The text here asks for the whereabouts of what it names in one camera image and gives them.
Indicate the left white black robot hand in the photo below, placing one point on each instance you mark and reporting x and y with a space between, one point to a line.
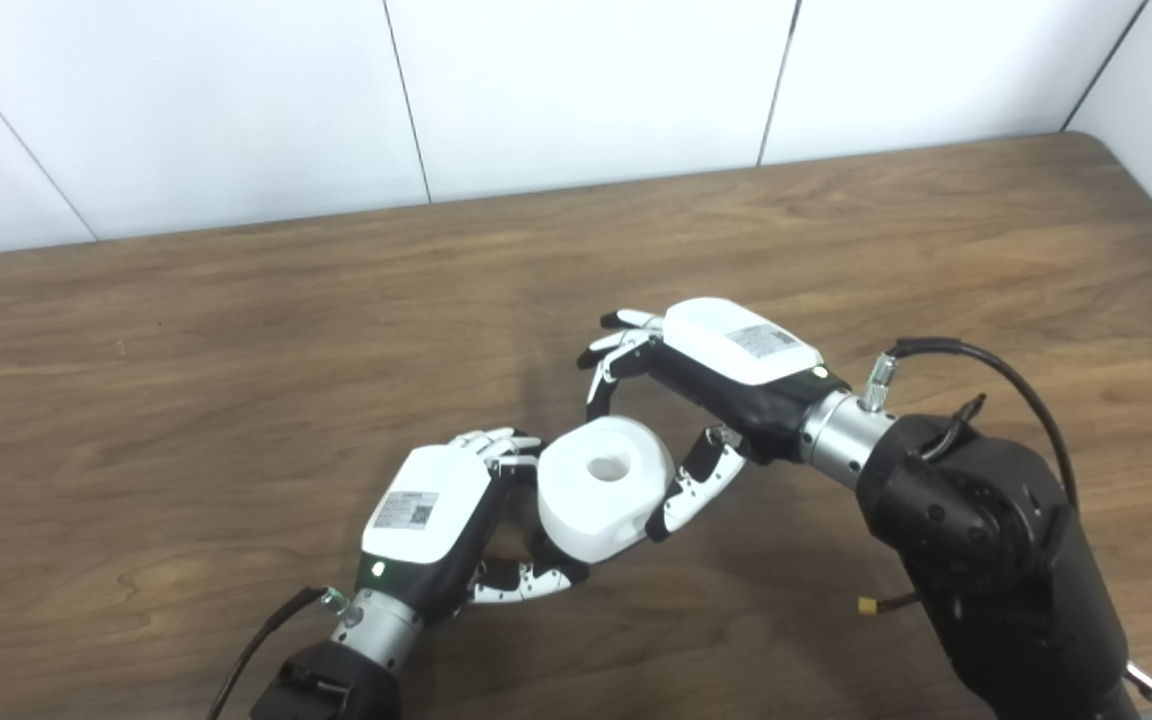
426 505

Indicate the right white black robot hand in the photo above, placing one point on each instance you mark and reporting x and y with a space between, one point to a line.
736 345

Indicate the round white plastic piece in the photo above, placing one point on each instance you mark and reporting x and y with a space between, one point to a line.
586 510

